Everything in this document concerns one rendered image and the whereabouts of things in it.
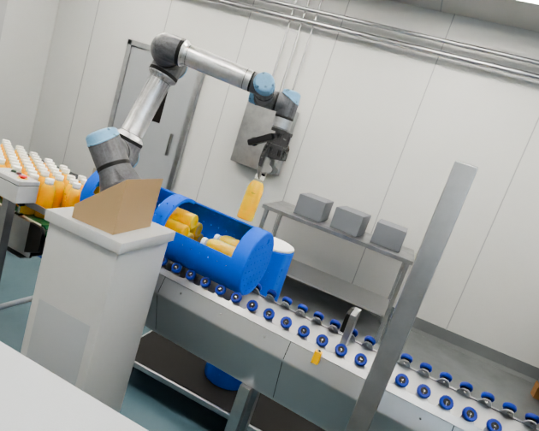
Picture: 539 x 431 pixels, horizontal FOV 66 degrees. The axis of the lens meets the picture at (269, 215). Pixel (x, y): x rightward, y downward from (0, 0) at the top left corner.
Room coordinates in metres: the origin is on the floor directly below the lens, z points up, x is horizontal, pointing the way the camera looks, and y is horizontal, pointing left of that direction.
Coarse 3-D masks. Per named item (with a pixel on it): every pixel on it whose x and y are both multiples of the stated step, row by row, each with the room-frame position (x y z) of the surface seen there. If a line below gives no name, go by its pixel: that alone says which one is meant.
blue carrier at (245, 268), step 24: (168, 192) 1.92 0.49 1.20; (168, 216) 1.69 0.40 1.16; (216, 216) 1.85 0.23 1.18; (192, 240) 1.61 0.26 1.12; (240, 240) 1.58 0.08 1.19; (264, 240) 1.65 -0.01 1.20; (192, 264) 1.62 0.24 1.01; (216, 264) 1.56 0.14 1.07; (240, 264) 1.53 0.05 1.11; (264, 264) 1.73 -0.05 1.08; (240, 288) 1.56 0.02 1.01
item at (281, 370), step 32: (160, 288) 1.65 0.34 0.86; (160, 320) 1.67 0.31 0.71; (192, 320) 1.59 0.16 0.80; (224, 320) 1.54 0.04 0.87; (192, 352) 1.63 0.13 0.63; (224, 352) 1.55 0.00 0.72; (256, 352) 1.48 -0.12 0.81; (288, 352) 1.44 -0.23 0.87; (352, 352) 1.49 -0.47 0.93; (256, 384) 1.52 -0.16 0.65; (288, 384) 1.45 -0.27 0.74; (320, 384) 1.38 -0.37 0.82; (352, 384) 1.35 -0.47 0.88; (416, 384) 1.41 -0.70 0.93; (320, 416) 1.42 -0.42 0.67; (384, 416) 1.30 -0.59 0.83; (416, 416) 1.28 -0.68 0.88; (480, 416) 1.32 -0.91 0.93
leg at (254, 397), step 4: (252, 392) 1.65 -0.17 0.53; (256, 392) 1.64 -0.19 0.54; (252, 396) 1.65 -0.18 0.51; (256, 396) 1.64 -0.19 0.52; (252, 400) 1.64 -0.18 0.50; (256, 400) 1.66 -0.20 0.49; (248, 404) 1.65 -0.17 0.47; (252, 404) 1.64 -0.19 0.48; (248, 408) 1.65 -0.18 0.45; (252, 408) 1.65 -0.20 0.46; (248, 412) 1.64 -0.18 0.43; (252, 412) 1.68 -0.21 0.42; (244, 416) 1.65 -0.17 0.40; (248, 416) 1.64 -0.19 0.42; (244, 420) 1.65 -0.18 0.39; (248, 420) 1.65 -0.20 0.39; (244, 424) 1.64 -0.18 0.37; (248, 424) 1.67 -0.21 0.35; (240, 428) 1.65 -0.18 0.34; (244, 428) 1.64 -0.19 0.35
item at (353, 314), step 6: (348, 312) 1.49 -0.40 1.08; (354, 312) 1.49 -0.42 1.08; (348, 318) 1.47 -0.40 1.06; (354, 318) 1.46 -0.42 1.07; (342, 324) 1.47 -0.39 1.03; (348, 324) 1.46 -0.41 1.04; (354, 324) 1.49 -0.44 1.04; (342, 330) 1.47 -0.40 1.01; (348, 330) 1.46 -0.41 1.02; (342, 336) 1.46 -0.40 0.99; (348, 336) 1.46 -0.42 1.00; (342, 342) 1.46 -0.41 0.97; (348, 342) 1.54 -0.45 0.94
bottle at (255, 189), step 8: (256, 184) 1.66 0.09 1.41; (248, 192) 1.66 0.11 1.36; (256, 192) 1.65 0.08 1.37; (248, 200) 1.65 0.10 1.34; (256, 200) 1.66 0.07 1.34; (240, 208) 1.66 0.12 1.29; (248, 208) 1.64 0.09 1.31; (256, 208) 1.67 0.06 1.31; (240, 216) 1.64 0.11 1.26; (248, 216) 1.64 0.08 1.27
